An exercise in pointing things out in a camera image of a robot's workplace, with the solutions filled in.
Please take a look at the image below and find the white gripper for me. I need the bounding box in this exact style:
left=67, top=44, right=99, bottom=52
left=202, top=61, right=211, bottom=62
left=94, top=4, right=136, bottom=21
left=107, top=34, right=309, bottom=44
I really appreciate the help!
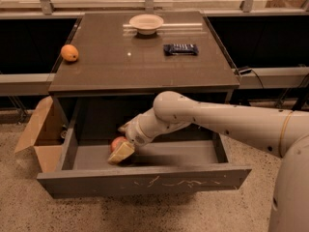
left=108, top=119, right=153, bottom=164

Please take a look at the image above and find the red apple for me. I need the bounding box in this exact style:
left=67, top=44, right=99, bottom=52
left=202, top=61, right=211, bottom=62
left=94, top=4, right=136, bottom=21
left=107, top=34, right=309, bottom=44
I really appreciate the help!
left=110, top=136, right=127, bottom=153

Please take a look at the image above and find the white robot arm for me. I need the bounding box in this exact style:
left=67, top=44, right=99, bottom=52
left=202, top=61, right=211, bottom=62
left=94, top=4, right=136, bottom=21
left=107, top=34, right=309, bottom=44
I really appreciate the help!
left=108, top=91, right=309, bottom=232

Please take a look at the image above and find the open grey top drawer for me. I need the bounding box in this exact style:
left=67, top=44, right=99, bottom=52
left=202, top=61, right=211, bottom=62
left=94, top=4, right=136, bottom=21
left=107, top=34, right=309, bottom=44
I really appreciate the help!
left=36, top=97, right=253, bottom=199

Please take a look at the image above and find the dark grey cabinet counter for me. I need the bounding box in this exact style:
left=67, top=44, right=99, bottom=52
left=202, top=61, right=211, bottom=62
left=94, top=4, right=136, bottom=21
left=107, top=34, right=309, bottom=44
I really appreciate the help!
left=47, top=11, right=240, bottom=124

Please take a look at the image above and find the brown cardboard box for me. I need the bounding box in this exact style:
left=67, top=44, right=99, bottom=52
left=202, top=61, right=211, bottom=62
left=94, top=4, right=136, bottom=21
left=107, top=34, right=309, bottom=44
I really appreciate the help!
left=14, top=97, right=63, bottom=173

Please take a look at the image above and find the orange fruit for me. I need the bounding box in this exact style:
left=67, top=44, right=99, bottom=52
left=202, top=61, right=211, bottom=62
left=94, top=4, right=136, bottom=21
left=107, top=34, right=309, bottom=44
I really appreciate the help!
left=61, top=44, right=79, bottom=62

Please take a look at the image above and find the white bowl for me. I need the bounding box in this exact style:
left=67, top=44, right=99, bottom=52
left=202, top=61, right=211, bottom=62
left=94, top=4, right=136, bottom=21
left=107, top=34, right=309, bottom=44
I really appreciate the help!
left=129, top=14, right=164, bottom=35

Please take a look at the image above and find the grey window ledge rail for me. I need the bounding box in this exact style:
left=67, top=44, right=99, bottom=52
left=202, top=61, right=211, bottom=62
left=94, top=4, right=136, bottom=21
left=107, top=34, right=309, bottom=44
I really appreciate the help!
left=0, top=67, right=309, bottom=97

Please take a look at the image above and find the black cable with plug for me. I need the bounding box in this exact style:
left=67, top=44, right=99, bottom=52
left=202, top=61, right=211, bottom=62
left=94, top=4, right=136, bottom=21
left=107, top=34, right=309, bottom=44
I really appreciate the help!
left=233, top=65, right=266, bottom=90

